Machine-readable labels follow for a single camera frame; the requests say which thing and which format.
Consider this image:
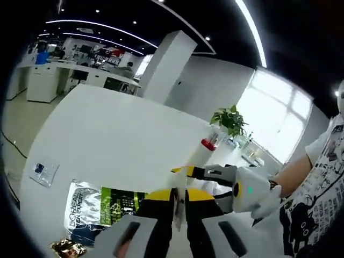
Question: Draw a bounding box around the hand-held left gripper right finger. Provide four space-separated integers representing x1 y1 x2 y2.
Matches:
185 188 280 258

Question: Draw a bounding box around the clear skincare sample packet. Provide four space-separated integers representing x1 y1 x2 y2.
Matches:
28 160 60 188

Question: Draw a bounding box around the white skincare bottle red collar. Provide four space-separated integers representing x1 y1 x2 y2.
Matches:
184 125 226 189

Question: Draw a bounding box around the silver green skincare sachet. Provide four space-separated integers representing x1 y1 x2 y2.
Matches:
64 179 149 246

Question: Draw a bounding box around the black and white printed shirt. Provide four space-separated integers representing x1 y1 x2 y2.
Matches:
278 115 344 258

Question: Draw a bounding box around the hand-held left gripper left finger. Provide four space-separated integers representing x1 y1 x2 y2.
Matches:
90 188 176 258

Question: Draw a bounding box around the potted green plant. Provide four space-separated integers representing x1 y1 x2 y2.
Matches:
209 104 249 138

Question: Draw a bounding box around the gold skincare sachet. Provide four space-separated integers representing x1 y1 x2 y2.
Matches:
49 238 88 258

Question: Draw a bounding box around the black floor cable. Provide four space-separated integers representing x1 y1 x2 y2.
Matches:
0 131 28 160

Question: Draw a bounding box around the person's right hand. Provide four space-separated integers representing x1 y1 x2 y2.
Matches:
250 184 283 220

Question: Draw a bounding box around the white office counter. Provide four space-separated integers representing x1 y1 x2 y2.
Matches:
6 58 142 104

